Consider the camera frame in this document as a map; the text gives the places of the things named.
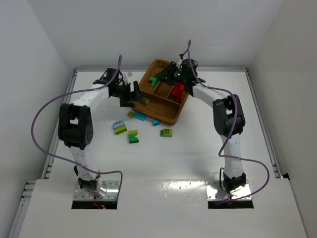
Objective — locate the small cyan lego cube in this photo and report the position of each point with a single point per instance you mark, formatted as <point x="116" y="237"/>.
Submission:
<point x="155" y="122"/>

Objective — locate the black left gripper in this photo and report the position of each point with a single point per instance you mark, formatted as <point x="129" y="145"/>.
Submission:
<point x="129" y="95"/>

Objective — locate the long cyan lego brick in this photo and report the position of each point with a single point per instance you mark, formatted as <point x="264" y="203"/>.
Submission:
<point x="140" y="116"/>

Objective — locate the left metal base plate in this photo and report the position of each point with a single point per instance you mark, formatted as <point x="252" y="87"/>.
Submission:
<point x="106" y="191"/>

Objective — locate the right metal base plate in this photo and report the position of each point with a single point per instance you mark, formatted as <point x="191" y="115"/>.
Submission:
<point x="215" y="193"/>

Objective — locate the cyan lime lego stack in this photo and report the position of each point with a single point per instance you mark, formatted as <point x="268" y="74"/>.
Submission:
<point x="119" y="127"/>

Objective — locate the lime green small lego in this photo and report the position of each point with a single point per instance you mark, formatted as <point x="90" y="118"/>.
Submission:
<point x="130" y="114"/>

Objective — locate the brown wicker divided tray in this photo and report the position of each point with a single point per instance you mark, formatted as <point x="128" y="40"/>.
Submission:
<point x="162" y="105"/>

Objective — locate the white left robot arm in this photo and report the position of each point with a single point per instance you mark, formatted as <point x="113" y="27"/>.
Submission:
<point x="75" y="126"/>

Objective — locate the green lego in tray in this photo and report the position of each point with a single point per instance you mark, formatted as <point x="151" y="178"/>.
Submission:
<point x="151" y="79"/>

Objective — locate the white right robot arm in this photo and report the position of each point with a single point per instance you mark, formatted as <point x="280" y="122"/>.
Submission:
<point x="228" y="117"/>

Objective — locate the metal base plate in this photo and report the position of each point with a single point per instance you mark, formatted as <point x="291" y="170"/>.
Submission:
<point x="106" y="191"/>
<point x="215" y="193"/>

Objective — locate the green yellow notched lego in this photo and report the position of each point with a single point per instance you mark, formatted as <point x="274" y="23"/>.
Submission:
<point x="132" y="136"/>

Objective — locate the red top lego stack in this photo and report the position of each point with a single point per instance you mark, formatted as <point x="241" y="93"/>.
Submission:
<point x="177" y="92"/>

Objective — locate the dark green split lego piece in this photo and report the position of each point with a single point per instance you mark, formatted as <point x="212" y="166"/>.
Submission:
<point x="156" y="82"/>

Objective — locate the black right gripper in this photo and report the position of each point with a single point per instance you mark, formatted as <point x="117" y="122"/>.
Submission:
<point x="170" y="75"/>

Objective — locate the green lime lego pair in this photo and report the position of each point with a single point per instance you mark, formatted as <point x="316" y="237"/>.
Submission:
<point x="166" y="132"/>

